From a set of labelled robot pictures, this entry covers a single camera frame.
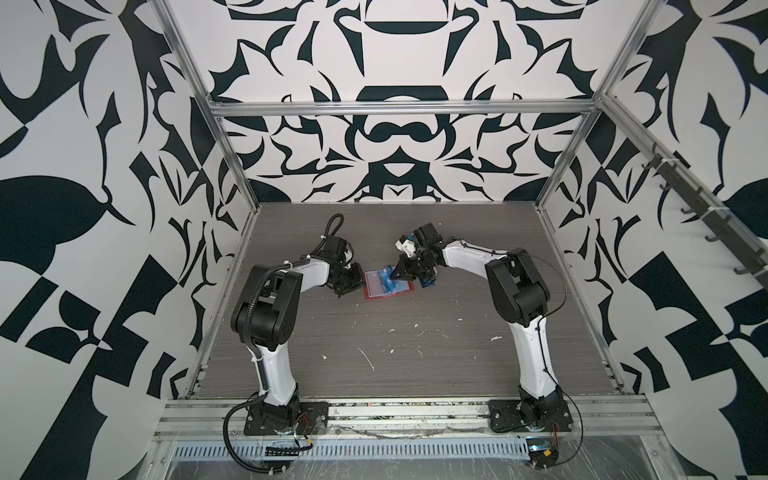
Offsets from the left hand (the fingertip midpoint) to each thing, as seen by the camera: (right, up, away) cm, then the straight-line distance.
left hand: (368, 278), depth 98 cm
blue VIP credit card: (+7, -2, -1) cm, 7 cm away
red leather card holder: (+2, -3, 0) cm, 4 cm away
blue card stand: (+18, -1, -1) cm, 18 cm away
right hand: (+8, +1, -1) cm, 8 cm away
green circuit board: (+42, -37, -26) cm, 62 cm away
